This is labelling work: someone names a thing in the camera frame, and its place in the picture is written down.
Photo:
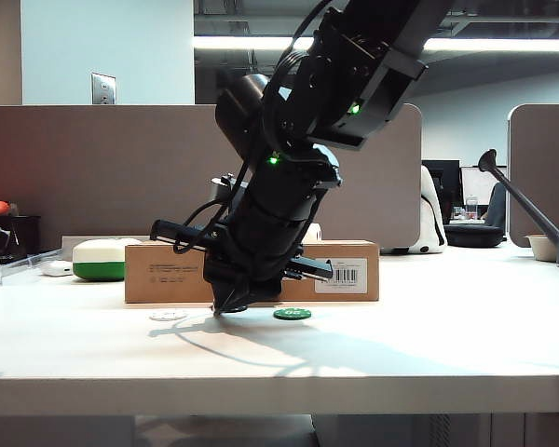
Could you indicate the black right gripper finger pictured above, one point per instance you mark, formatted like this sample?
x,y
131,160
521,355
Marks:
x,y
256,293
221,293

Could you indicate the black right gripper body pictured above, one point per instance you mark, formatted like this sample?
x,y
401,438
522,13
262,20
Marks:
x,y
256,253

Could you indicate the black poker chip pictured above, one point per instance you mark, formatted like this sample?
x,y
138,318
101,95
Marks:
x,y
237,309

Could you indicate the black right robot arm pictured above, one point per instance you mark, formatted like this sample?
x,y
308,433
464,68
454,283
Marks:
x,y
335,70

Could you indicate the green poker chip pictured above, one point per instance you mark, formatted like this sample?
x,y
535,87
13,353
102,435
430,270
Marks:
x,y
292,314

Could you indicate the brown cardboard box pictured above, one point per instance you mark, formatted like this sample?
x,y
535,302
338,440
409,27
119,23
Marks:
x,y
167,274

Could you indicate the white poker chip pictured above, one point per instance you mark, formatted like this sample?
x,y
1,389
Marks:
x,y
168,315

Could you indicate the white die with blue dot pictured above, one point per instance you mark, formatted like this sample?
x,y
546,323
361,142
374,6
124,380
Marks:
x,y
313,233

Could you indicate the green and white case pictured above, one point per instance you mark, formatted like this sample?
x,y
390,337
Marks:
x,y
98,261

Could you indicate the small white earbud case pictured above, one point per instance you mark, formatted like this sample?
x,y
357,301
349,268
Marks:
x,y
58,268

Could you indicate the wide grey desk partition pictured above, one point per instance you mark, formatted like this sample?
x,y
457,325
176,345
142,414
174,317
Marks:
x,y
98,177

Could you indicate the white and black plush toy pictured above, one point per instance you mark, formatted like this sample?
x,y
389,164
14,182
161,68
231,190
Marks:
x,y
431,223

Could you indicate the clear acrylic plate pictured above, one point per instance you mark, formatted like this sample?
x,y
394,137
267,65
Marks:
x,y
28,262

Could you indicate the black container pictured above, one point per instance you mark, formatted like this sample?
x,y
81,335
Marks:
x,y
23,233

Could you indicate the black computer monitor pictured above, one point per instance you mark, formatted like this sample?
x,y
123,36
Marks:
x,y
449,177

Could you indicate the black oval zip case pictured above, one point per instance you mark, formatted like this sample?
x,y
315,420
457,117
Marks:
x,y
475,235

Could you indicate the clear bottle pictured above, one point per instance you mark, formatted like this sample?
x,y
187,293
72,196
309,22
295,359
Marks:
x,y
471,207

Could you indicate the monitor with white screen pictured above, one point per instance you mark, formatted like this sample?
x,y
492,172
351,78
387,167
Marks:
x,y
477,186

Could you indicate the seated person in background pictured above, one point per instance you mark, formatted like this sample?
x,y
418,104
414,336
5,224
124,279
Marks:
x,y
497,205

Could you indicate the white paper bowl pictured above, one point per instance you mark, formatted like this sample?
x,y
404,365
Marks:
x,y
542,249

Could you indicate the narrow grey desk partition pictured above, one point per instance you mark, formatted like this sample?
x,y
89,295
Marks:
x,y
545,153

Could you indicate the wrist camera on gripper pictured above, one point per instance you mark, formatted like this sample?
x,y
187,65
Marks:
x,y
221,186

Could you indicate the silver wall switch plate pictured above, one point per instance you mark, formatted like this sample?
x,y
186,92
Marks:
x,y
104,88

